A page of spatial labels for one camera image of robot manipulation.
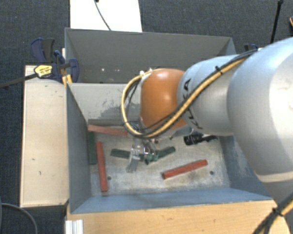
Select black cylinder on white bracket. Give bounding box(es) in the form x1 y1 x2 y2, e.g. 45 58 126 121
170 128 218 146

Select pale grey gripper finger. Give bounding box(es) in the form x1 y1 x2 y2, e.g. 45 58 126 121
126 147 141 173

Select dark green flat block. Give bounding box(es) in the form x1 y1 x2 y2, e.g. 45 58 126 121
158 146 176 158
110 148 132 159
88 132 98 165

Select red-brown flat block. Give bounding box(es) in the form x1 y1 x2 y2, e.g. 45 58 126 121
95 141 109 193
87 124 129 137
161 159 209 180

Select pale wood flat board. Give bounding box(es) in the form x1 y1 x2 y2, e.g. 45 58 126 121
20 65 70 208

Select grey metal bin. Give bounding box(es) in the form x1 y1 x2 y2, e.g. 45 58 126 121
64 27 274 215

